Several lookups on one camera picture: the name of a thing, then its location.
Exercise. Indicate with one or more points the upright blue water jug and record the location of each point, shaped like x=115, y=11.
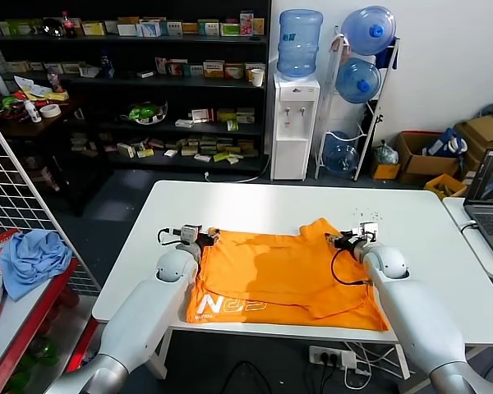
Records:
x=299, y=44

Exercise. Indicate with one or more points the grey laptop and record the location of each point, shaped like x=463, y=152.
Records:
x=487, y=213

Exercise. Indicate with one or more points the open cardboard box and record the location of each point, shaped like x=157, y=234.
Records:
x=427, y=168

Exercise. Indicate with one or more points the bowl of green fruit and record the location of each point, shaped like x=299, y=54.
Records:
x=144, y=112

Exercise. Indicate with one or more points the blue shopping bag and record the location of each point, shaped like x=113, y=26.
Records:
x=443, y=145

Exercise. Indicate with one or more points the small white bottle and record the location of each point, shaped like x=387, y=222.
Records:
x=33, y=113

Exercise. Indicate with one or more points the orange white medicine box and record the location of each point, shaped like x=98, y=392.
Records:
x=213, y=70

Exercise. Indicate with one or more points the red white tall box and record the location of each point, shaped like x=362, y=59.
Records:
x=246, y=24

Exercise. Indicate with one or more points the white table leg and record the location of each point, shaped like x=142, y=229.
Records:
x=162, y=353

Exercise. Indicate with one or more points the dark blue hanging cloth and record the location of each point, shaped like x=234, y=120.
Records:
x=388, y=54

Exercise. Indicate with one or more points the yellow plastic bin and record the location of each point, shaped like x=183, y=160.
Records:
x=443, y=184

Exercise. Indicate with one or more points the tilted blue water jug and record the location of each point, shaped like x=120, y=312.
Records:
x=367, y=29
x=356, y=81
x=341, y=157

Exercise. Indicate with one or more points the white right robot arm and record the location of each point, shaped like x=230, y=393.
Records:
x=419, y=316

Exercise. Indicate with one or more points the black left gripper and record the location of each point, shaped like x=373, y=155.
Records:
x=204, y=239

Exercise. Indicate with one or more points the red white medicine box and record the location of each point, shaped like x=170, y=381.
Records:
x=201, y=115

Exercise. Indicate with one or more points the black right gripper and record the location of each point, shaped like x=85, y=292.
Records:
x=349, y=241

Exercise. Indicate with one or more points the closed cardboard box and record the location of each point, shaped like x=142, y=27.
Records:
x=482, y=128

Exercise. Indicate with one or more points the small red snack bag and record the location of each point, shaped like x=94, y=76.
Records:
x=2, y=239

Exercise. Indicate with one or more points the cola bottle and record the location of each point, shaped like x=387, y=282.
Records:
x=69, y=25

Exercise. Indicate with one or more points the black shelving unit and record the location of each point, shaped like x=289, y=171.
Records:
x=246, y=135

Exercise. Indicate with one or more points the green plastic bottle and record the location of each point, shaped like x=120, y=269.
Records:
x=45, y=352

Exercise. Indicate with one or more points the purple drink bottle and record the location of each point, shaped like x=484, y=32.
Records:
x=55, y=81

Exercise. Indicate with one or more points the dark plastic bag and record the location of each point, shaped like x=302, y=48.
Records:
x=386, y=154

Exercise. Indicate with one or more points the dark blue bottle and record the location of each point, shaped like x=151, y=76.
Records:
x=107, y=67

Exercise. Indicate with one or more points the white water dispenser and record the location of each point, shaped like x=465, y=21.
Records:
x=293, y=135

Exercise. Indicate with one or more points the orange t-shirt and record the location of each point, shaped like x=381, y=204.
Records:
x=279, y=279

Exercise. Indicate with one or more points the white tape roll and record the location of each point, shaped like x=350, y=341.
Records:
x=50, y=111

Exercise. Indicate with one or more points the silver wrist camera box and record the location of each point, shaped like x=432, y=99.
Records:
x=369, y=230
x=190, y=233

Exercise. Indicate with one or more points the white metal jug rack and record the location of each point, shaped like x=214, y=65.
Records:
x=388, y=82

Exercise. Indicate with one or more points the white power strip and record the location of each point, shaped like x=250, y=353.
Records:
x=328, y=355

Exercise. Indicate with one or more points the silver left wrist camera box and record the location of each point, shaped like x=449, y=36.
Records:
x=190, y=233

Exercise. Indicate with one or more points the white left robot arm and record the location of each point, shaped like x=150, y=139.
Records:
x=148, y=312

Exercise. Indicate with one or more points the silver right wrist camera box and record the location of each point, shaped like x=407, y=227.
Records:
x=369, y=230

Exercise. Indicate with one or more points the dark wooden side table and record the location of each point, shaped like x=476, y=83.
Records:
x=78, y=164

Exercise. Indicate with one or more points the small yellow box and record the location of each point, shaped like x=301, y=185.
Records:
x=385, y=171

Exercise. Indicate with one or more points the light blue crumpled cloth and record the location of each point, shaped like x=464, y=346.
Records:
x=35, y=262

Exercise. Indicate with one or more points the white paper cup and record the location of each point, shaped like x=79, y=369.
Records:
x=256, y=78

